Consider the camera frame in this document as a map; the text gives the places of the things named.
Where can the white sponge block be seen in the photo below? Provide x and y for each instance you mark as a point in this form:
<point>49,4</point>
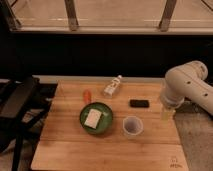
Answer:
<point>93,118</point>

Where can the black chair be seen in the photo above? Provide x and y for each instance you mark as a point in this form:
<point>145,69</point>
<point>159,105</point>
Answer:
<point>22,105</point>

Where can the orange red pepper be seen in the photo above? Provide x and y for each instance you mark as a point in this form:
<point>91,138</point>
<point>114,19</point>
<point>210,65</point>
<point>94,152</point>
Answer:
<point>87,96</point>

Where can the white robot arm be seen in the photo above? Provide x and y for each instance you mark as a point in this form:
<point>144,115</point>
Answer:
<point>186,81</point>

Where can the green round plate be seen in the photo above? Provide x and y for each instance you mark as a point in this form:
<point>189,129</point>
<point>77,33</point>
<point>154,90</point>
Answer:
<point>104,122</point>

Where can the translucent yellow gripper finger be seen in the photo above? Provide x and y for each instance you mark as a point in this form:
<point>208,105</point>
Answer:
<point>167,113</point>

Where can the clear plastic bottle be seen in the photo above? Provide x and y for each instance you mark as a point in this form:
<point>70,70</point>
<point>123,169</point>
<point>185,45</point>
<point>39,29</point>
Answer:
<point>111,88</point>

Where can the black rectangular block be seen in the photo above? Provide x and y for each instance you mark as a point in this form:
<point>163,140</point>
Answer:
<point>139,103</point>

